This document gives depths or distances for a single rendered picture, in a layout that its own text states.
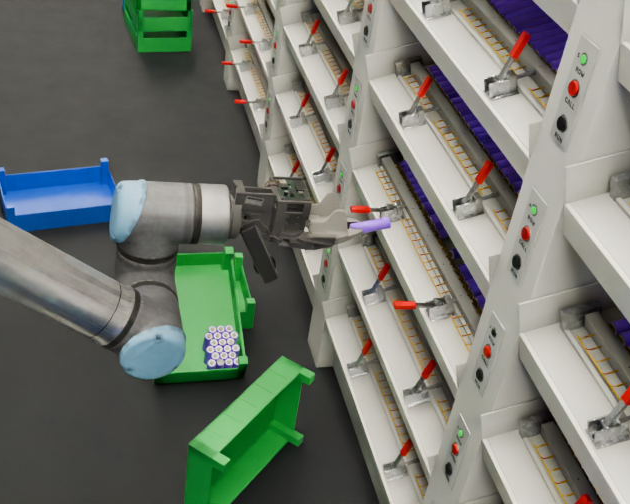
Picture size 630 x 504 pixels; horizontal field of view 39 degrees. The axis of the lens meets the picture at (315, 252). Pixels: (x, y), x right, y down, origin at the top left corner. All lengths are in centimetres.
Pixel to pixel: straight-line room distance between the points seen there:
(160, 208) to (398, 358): 57
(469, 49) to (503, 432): 55
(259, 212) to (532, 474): 53
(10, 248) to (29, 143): 171
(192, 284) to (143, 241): 84
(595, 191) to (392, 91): 67
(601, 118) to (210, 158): 194
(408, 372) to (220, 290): 67
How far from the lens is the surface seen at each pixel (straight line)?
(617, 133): 103
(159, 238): 131
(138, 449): 191
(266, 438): 193
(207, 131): 296
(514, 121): 119
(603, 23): 100
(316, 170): 213
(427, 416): 155
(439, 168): 144
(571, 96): 104
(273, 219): 134
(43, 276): 119
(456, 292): 145
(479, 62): 133
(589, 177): 104
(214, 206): 131
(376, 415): 180
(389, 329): 170
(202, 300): 213
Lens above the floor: 143
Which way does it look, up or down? 36 degrees down
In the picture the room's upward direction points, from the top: 9 degrees clockwise
